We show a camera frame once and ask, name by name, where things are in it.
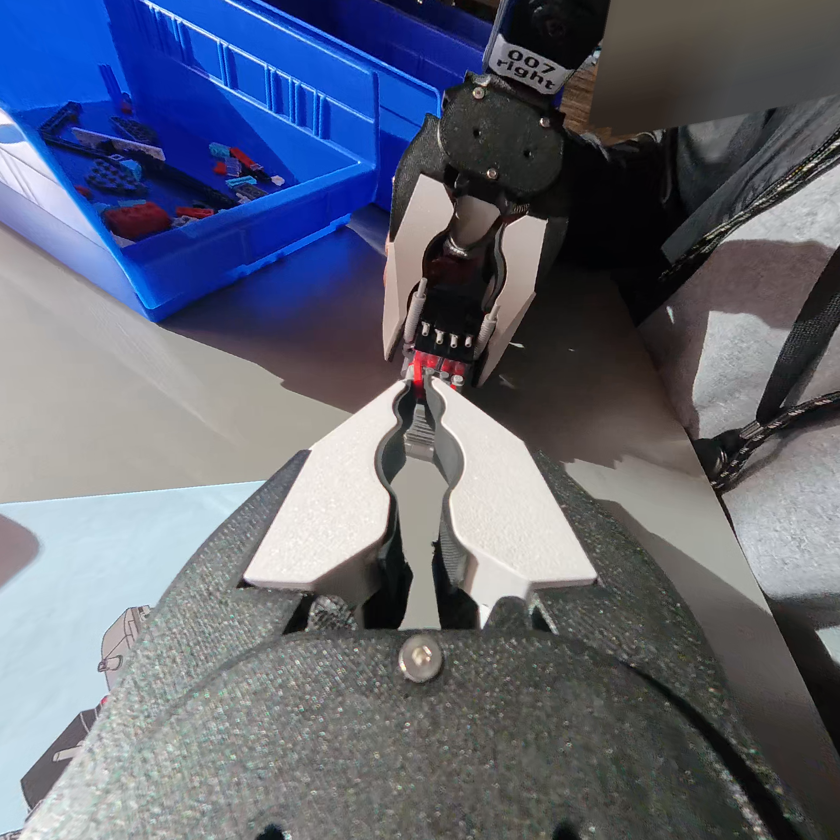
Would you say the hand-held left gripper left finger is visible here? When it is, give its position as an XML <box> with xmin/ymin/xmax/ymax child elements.
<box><xmin>241</xmin><ymin>381</ymin><xmax>416</xmax><ymax>614</ymax></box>

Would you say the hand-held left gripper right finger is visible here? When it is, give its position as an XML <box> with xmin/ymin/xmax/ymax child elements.
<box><xmin>427</xmin><ymin>378</ymin><xmax>599</xmax><ymax>627</ymax></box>

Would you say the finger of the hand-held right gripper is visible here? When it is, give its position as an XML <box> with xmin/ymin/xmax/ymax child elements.
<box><xmin>382</xmin><ymin>172</ymin><xmax>460</xmax><ymax>362</ymax></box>
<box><xmin>469</xmin><ymin>215</ymin><xmax>551</xmax><ymax>389</ymax></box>

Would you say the toy brick truck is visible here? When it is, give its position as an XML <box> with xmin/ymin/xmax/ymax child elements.
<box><xmin>397</xmin><ymin>266</ymin><xmax>503</xmax><ymax>460</ymax></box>

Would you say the blue plastic bin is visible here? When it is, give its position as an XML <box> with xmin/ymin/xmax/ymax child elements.
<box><xmin>252</xmin><ymin>0</ymin><xmax>496</xmax><ymax>212</ymax></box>

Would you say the blue bin with white card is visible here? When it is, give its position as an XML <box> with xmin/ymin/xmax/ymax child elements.
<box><xmin>0</xmin><ymin>0</ymin><xmax>383</xmax><ymax>324</ymax></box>

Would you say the light blue instruction booklet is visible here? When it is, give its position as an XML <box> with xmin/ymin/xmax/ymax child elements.
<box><xmin>0</xmin><ymin>479</ymin><xmax>270</xmax><ymax>840</ymax></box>

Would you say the pile of loose toy bricks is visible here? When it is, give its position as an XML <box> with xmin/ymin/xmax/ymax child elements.
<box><xmin>36</xmin><ymin>62</ymin><xmax>286</xmax><ymax>240</ymax></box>

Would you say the black lanyard strap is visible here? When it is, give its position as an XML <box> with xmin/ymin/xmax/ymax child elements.
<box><xmin>755</xmin><ymin>249</ymin><xmax>840</xmax><ymax>427</ymax></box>

